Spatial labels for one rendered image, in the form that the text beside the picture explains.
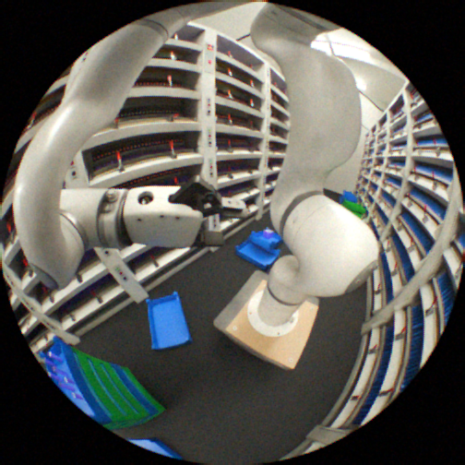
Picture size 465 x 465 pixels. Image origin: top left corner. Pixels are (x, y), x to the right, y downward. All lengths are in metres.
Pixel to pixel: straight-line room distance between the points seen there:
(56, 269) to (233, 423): 0.82
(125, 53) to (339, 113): 0.22
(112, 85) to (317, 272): 0.31
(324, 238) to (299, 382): 0.76
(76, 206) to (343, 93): 0.32
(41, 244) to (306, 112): 0.28
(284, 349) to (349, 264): 0.39
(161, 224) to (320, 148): 0.21
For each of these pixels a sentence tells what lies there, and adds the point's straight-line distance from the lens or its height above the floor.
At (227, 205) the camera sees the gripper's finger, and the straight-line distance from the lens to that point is 0.17.
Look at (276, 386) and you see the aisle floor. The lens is 0.81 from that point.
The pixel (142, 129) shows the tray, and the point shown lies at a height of 0.91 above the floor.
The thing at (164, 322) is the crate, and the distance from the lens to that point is 0.89.
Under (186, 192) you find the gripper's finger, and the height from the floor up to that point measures 0.73.
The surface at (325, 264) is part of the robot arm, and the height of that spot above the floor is 0.67.
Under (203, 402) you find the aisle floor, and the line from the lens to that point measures 0.81.
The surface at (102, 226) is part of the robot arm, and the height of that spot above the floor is 0.72.
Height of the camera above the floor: 0.78
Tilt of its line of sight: 35 degrees down
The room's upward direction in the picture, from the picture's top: straight up
